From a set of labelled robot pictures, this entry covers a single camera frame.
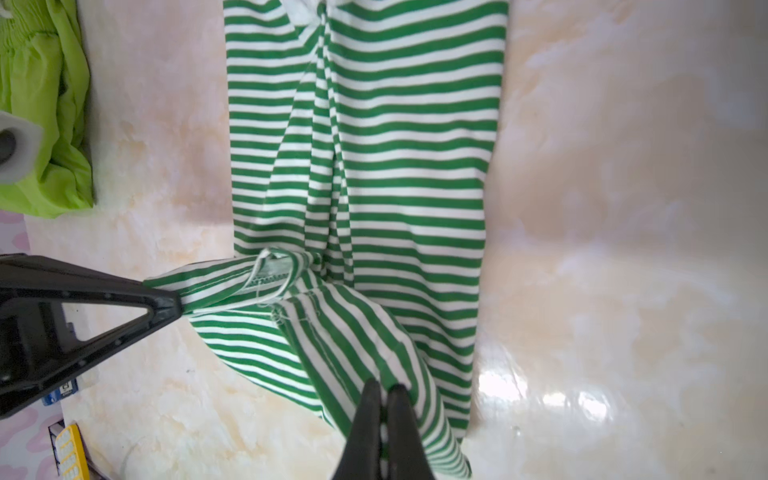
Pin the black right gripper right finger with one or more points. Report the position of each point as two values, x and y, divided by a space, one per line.
406 455

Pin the yellow calculator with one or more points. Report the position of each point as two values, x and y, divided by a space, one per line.
70 454

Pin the lime green shorts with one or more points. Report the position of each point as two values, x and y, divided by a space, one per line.
45 80

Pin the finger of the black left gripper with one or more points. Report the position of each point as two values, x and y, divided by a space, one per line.
59 320

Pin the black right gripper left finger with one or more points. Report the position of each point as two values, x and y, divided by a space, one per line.
361 457

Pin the green white striped shirt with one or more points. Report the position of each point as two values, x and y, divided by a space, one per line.
360 137

